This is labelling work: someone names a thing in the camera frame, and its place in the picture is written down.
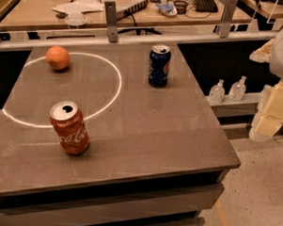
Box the white and yellow gripper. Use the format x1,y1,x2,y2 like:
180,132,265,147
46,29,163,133
249,79,283,142

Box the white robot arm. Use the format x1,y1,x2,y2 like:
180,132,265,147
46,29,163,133
249,27,283,142

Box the blue pepsi can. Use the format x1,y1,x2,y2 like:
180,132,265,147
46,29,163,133
149,44,171,88

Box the red coca-cola can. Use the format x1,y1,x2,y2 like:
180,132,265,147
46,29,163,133
50,101,89,155

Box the left clear sanitizer bottle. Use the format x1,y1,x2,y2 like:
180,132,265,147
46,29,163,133
208,80,226,105

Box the upper grey drawer front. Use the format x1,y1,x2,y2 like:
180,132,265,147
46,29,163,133
0,184,224,226

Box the black keyboard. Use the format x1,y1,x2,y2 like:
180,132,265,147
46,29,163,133
194,0,218,12

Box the blue and white packet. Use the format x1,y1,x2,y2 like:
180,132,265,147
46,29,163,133
155,4,177,16

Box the orange fruit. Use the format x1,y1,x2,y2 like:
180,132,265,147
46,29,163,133
45,46,71,70

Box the white papers on desk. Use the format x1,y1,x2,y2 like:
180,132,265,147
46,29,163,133
52,0,103,14

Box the wooden background desk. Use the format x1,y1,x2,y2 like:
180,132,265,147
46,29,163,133
0,0,255,42

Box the right metal bracket post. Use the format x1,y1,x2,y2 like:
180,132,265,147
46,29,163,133
217,0,238,39

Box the metal bracket post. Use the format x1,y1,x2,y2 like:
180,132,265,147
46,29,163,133
104,0,118,43
217,0,238,39

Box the left metal bracket post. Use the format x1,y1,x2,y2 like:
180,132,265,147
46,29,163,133
104,0,118,43

